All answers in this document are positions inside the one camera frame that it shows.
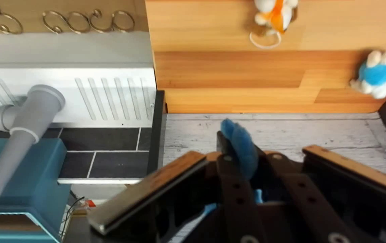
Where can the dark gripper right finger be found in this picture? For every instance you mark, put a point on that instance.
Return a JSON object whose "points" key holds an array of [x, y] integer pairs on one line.
{"points": [[306, 206]]}

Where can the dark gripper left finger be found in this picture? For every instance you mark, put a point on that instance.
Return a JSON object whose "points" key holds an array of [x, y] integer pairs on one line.
{"points": [[235, 202]]}

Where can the white and blue plush toy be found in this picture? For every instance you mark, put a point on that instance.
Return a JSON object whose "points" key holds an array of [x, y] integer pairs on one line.
{"points": [[378, 74]]}

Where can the white toy kitchen sink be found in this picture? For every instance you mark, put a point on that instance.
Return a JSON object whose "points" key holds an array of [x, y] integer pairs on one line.
{"points": [[90, 81]]}

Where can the white and orange plush toy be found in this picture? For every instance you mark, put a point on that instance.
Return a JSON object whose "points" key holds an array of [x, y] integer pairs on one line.
{"points": [[276, 14]]}

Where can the grey toy kitchen faucet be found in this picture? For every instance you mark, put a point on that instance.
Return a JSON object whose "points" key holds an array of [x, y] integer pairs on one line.
{"points": [[18, 139]]}

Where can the grey wood-look back panel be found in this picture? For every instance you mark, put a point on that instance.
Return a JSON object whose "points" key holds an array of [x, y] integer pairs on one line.
{"points": [[292, 129]]}

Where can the black tile backsplash panel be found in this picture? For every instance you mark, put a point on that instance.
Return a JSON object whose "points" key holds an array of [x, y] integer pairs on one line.
{"points": [[107, 152]]}

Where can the teal planter box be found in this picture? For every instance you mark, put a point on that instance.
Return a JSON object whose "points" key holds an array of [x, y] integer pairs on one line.
{"points": [[40, 179]]}

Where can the upright black frame post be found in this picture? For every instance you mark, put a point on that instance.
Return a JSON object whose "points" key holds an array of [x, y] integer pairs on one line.
{"points": [[156, 129]]}

